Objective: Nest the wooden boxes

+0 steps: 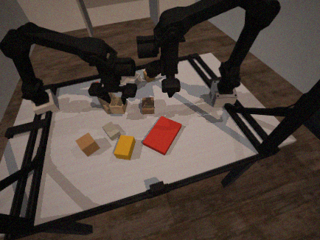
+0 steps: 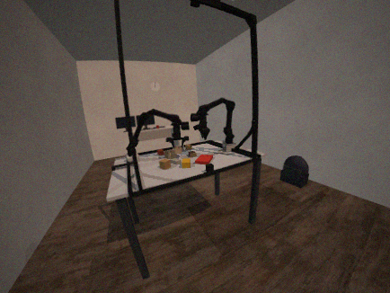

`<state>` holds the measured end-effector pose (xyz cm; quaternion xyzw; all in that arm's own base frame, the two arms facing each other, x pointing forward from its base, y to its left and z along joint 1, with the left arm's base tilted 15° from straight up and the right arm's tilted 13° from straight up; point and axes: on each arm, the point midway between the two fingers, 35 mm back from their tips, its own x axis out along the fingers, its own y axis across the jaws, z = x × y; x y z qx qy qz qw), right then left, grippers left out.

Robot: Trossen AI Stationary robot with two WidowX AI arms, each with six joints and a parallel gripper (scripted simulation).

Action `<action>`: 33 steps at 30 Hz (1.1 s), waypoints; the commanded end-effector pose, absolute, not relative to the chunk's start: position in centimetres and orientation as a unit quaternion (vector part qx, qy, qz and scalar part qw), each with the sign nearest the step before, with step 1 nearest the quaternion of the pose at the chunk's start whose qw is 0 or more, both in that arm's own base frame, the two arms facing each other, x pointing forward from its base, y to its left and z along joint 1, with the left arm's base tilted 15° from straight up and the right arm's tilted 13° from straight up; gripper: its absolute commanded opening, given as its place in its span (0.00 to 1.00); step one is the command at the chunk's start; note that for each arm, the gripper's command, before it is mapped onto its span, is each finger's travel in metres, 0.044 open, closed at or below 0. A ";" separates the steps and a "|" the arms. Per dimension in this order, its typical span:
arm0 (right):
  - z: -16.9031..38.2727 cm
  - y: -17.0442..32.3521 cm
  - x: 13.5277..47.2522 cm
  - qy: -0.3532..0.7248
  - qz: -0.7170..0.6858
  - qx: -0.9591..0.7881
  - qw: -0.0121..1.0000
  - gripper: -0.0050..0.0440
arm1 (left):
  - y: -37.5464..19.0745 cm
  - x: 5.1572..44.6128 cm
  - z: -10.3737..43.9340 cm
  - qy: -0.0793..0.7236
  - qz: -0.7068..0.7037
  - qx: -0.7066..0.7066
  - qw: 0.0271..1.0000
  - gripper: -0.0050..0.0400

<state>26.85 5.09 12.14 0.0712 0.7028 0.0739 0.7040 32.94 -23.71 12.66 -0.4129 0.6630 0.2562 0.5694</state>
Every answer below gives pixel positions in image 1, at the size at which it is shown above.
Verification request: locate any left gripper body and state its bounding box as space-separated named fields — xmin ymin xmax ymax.
xmin=88 ymin=75 xmax=137 ymax=98

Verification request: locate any yellow rectangular block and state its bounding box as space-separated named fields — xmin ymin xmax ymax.
xmin=114 ymin=135 xmax=136 ymax=160

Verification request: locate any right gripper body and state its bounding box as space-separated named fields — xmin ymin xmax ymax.
xmin=161 ymin=56 xmax=181 ymax=93

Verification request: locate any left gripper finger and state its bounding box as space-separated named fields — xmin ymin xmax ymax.
xmin=97 ymin=92 xmax=111 ymax=104
xmin=121 ymin=95 xmax=128 ymax=105

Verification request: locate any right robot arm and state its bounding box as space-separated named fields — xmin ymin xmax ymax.
xmin=136 ymin=0 xmax=281 ymax=94

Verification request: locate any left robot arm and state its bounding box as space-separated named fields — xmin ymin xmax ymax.
xmin=0 ymin=22 xmax=136 ymax=107

